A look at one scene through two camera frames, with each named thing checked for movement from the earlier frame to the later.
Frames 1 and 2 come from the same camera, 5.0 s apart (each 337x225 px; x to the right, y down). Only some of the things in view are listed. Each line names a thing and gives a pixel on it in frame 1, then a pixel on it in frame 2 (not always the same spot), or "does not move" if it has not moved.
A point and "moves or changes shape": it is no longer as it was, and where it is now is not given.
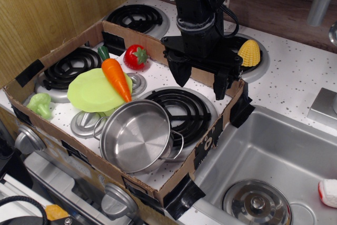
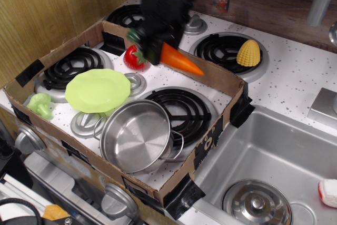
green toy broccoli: (39, 104) does not move
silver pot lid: (256, 202) does not move
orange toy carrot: (116, 70) moves or changes shape
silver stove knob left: (27, 141) does not move
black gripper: (203, 48) → (164, 17)
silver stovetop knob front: (87, 124) does not move
